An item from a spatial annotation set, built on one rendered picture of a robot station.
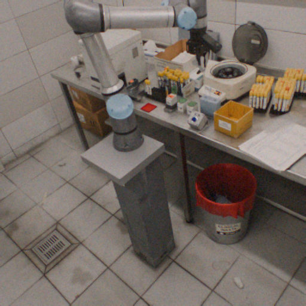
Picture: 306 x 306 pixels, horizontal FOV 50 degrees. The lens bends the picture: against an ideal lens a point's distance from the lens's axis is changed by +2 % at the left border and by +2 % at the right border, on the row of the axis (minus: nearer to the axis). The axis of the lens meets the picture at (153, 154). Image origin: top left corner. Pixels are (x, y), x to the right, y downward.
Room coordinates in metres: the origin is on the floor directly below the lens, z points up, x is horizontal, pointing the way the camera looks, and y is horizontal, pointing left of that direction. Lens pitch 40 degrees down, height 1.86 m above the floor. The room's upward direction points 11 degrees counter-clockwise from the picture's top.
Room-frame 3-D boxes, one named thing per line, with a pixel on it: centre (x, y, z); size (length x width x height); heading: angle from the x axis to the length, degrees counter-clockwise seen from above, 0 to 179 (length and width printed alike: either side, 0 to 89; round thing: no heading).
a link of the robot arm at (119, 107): (1.26, 0.11, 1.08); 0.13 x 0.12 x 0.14; 7
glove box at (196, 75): (1.77, -0.40, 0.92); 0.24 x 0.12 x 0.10; 130
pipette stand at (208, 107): (1.40, -0.34, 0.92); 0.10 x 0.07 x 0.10; 42
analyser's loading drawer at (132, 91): (1.76, 0.07, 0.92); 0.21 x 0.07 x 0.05; 40
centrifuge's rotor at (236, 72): (1.62, -0.50, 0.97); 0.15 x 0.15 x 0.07
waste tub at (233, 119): (1.26, -0.41, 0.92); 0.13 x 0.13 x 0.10; 37
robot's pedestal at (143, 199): (1.25, 0.11, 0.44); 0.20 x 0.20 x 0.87; 40
